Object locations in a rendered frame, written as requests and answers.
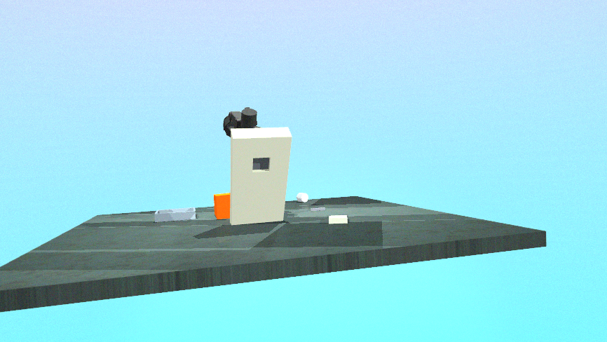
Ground white cylinder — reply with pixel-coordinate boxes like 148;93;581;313
296;193;308;202

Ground white rectangular block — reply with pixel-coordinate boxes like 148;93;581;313
329;215;348;224

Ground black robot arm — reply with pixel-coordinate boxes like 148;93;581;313
223;107;257;137

